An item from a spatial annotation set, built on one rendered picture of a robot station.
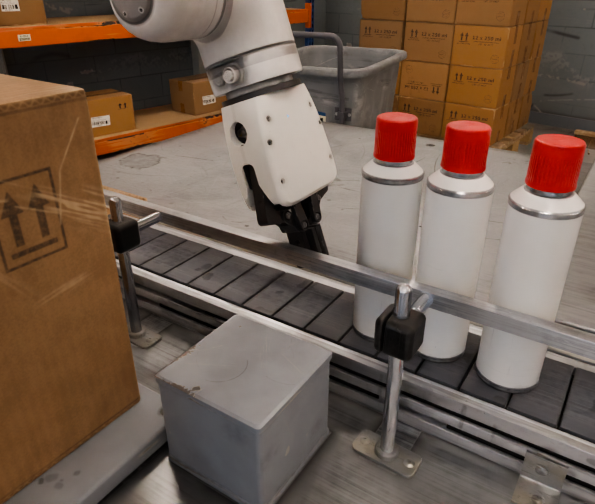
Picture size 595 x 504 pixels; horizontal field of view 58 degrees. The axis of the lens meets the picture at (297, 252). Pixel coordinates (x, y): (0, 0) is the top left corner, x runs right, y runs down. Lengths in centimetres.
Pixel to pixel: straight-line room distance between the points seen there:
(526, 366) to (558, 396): 4
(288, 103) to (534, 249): 24
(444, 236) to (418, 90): 364
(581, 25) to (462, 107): 155
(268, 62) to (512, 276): 26
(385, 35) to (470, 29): 62
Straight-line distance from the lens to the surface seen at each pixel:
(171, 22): 43
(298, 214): 50
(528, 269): 42
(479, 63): 386
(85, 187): 40
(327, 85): 263
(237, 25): 47
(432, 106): 402
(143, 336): 62
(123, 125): 409
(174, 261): 65
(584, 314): 62
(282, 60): 48
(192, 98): 443
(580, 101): 520
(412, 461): 47
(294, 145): 49
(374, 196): 44
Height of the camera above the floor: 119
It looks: 28 degrees down
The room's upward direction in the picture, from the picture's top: straight up
